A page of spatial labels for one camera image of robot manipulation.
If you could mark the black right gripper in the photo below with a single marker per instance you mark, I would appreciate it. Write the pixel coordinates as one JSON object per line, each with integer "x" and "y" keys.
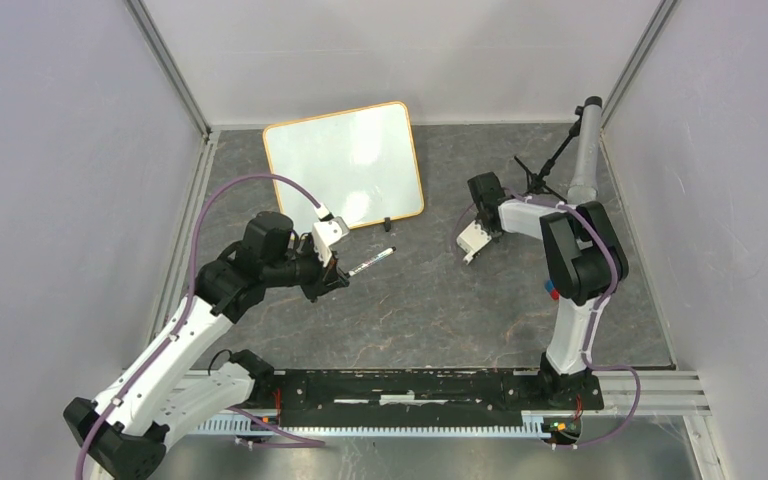
{"x": 494, "y": 233}

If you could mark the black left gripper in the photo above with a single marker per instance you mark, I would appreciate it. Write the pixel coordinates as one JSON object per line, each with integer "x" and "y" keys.
{"x": 325, "y": 279}

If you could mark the white whiteboard marker pen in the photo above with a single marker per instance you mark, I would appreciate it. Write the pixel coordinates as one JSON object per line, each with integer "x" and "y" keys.
{"x": 371, "y": 261}

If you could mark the white whiteboard with yellow frame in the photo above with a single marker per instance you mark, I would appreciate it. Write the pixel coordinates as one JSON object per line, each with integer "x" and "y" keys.
{"x": 360, "y": 163}

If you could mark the silver microphone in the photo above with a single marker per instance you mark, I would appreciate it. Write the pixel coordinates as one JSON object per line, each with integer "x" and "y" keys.
{"x": 583, "y": 186}

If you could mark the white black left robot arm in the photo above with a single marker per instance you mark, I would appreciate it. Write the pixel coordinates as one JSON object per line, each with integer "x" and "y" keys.
{"x": 128, "y": 427}

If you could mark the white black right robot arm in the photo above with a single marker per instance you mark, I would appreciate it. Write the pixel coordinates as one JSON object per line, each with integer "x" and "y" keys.
{"x": 585, "y": 263}

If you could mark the black microphone tripod stand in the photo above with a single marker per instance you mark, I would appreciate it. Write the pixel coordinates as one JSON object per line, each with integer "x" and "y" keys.
{"x": 536, "y": 181}

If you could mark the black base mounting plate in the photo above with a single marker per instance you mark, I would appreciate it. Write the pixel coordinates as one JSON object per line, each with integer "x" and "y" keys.
{"x": 400, "y": 398}

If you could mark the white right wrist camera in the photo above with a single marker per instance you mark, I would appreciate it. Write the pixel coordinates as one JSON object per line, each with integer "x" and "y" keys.
{"x": 471, "y": 240}

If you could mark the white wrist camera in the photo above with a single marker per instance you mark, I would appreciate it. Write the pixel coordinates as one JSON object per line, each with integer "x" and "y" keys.
{"x": 327, "y": 231}
{"x": 471, "y": 240}

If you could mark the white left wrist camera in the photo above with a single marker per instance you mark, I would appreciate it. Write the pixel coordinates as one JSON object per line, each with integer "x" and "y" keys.
{"x": 327, "y": 231}

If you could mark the white toothed cable rail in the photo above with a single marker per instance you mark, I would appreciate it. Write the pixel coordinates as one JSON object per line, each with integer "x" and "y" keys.
{"x": 529, "y": 426}

